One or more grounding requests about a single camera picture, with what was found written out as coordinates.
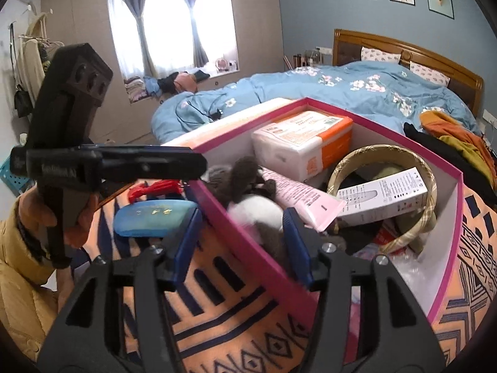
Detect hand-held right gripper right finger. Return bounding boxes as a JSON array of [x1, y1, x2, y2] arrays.
[[283, 207, 447, 373]]

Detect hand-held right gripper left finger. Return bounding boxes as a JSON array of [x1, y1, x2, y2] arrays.
[[37, 207, 204, 373]]

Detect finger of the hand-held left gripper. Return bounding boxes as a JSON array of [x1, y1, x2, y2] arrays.
[[99, 145, 207, 183]]

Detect red plastic toy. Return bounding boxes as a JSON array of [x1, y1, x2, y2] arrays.
[[127, 179, 184, 205]]

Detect blue oval case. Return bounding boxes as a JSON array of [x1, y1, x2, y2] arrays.
[[114, 199, 199, 238]]

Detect pink cardboard box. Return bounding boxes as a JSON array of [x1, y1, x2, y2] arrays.
[[161, 97, 464, 362]]

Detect grey white plush toy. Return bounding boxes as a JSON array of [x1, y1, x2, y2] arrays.
[[206, 156, 296, 265]]

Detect person's left forearm yellow sleeve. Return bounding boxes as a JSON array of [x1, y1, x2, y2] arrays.
[[0, 198, 74, 362]]

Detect person's left hand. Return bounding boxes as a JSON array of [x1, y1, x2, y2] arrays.
[[19, 191, 101, 259]]

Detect black bag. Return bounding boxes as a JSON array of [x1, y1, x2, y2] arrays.
[[15, 83, 34, 117]]

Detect clothes rack with garments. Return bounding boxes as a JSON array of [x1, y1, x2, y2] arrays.
[[17, 12, 65, 98]]

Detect pink tube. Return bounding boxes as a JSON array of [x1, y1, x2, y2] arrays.
[[258, 166, 347, 232]]

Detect folded striped clothes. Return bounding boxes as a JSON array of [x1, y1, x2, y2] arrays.
[[124, 77, 146, 104]]

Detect pile of dark clothes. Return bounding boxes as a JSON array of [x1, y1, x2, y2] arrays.
[[144, 70, 210, 96]]

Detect orange navy patterned blanket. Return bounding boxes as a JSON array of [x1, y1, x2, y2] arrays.
[[70, 179, 497, 373]]

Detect blue plastic basket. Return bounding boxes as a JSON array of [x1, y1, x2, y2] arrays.
[[0, 155, 37, 197]]

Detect white carton box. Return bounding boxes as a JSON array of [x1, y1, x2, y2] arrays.
[[336, 167, 429, 228]]

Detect orange white tissue pack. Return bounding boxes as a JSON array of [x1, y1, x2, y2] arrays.
[[250, 109, 355, 181]]

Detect window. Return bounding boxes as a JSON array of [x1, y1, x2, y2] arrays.
[[107, 0, 238, 82]]

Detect clear plastic bag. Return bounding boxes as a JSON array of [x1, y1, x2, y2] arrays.
[[388, 249, 443, 307]]

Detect beige plaid headband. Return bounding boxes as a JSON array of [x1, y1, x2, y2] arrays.
[[326, 145, 439, 255]]

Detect blue floral duvet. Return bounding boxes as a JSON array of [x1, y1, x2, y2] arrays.
[[151, 60, 482, 146]]

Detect black cloth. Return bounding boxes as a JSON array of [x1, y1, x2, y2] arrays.
[[403, 122, 497, 199]]

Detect bottles on nightstand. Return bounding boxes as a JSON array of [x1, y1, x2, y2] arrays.
[[285, 48, 323, 71]]

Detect mustard orange clothes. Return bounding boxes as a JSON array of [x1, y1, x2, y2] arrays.
[[419, 111, 497, 172]]

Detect white dotted pillow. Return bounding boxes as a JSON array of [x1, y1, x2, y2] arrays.
[[409, 61, 451, 88], [361, 46, 400, 65]]

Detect wooden headboard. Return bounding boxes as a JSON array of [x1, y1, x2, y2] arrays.
[[333, 28, 485, 113]]

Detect black cable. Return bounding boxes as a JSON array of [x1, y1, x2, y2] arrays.
[[175, 99, 224, 123]]

